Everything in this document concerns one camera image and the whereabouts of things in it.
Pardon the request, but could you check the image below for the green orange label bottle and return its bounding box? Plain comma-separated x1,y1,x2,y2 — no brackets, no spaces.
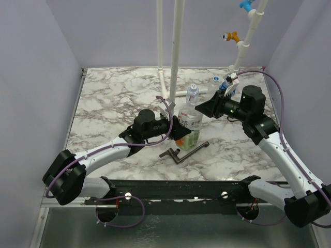
176,102,203,151

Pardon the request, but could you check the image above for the clear plastic bottle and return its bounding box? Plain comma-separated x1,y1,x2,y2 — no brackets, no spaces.
206,81,220,100

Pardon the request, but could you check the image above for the dark metal faucet handle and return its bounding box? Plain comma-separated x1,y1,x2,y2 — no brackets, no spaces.
159,141,210,165

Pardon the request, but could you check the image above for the purple label plastic bottle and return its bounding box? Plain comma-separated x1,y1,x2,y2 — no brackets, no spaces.
186,87,200,106

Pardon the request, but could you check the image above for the blue label plastic bottle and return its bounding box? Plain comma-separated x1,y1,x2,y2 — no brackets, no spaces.
219,81,236,96

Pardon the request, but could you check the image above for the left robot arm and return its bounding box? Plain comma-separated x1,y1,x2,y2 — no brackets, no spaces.
42,109,191,205

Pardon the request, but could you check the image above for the white PVC pipe stand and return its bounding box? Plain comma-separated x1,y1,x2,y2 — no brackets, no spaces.
155,0,209,101

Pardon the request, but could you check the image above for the orange nozzle fitting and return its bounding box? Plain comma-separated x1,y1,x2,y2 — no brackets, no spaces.
222,31,240,43

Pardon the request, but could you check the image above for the white PVC pipe tree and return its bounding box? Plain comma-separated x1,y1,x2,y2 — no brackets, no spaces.
228,0,268,73

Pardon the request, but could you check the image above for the blue pipe fitting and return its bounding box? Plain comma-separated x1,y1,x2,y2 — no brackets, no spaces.
239,0,255,12

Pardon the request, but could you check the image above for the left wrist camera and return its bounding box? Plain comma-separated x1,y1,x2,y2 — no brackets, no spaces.
158,99,176,119

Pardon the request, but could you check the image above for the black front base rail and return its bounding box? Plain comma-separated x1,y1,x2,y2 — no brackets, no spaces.
85,179,268,220

